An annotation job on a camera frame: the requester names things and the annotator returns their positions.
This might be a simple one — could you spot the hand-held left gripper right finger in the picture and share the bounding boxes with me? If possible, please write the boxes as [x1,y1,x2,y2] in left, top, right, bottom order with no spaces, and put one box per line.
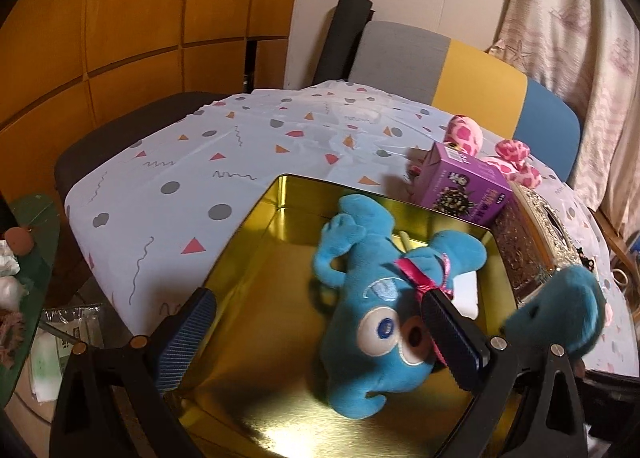
[420,288,590,458]

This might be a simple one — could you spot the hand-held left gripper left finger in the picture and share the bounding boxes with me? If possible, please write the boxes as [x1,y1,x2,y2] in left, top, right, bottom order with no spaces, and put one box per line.
[50,288,218,458]

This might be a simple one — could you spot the large blue elephant plush toy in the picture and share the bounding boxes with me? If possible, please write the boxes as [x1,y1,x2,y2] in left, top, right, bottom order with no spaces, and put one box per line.
[312,195,488,420]

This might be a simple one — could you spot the gold metal tin box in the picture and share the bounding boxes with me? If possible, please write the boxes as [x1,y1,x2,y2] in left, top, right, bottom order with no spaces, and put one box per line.
[162,174,521,458]

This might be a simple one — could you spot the ornate metallic tissue box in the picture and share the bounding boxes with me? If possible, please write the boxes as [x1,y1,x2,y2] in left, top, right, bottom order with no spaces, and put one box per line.
[492,183,573,309]

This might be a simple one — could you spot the clear plastic bag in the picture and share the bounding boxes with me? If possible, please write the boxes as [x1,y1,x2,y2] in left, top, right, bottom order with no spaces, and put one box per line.
[30,303,106,404]

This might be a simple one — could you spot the purple cardboard box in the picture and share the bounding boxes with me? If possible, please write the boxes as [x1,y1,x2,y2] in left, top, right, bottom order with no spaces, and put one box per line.
[409,142,513,226]

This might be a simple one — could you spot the green side table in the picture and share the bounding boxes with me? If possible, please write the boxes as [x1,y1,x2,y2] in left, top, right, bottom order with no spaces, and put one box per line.
[0,194,61,409]

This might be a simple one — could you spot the brown round object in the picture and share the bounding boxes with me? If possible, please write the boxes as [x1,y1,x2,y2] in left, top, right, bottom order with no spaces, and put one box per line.
[5,227,33,255]

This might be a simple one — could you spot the crumpled white tissue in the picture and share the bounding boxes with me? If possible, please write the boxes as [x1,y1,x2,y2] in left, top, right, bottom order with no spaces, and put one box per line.
[0,238,22,279]

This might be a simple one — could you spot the pink spotted plush toy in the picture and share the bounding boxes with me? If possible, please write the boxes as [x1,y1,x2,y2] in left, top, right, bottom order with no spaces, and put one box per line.
[442,114,543,189]

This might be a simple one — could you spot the grey yellow blue chair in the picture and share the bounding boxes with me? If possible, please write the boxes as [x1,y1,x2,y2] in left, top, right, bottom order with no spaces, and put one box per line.
[347,21,582,183]

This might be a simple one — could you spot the black rolled mat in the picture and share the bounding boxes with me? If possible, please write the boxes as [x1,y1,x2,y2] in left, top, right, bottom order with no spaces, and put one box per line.
[312,0,375,86]

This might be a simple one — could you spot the patterned cream curtain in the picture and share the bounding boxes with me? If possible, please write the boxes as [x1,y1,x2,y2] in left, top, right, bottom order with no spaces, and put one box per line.
[487,0,640,239]

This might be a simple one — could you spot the wooden wardrobe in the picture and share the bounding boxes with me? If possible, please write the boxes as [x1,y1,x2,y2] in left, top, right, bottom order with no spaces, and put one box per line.
[0,0,306,199]

